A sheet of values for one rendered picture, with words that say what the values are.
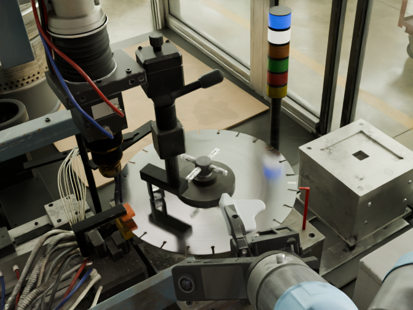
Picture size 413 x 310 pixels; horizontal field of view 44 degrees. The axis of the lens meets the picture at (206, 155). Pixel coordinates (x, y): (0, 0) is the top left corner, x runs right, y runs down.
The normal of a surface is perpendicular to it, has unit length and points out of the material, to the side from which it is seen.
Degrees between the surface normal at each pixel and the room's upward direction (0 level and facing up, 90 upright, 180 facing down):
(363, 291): 90
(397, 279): 39
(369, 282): 90
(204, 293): 60
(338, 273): 0
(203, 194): 5
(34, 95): 89
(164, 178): 0
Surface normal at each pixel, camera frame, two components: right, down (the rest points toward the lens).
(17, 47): 0.52, 0.52
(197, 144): -0.05, -0.77
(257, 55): -0.85, 0.37
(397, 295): -0.33, -0.84
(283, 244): 0.15, 0.07
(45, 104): 0.86, 0.27
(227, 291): -0.37, 0.12
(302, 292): -0.37, -0.92
